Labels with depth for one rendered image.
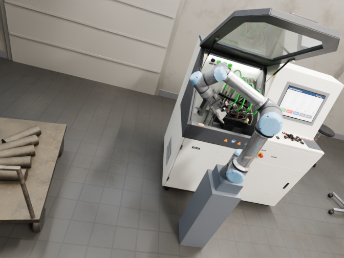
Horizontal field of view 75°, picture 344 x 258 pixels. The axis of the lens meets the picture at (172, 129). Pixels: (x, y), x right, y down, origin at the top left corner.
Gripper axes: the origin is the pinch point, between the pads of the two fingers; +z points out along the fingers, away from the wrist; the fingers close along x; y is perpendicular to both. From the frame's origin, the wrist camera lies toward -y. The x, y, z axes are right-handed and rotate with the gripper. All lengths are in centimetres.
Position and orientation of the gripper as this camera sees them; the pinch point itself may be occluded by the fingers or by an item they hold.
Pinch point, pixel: (218, 117)
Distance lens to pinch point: 149.1
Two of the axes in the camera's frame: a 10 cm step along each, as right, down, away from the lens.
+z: 5.6, 6.2, 5.6
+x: -2.0, -5.6, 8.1
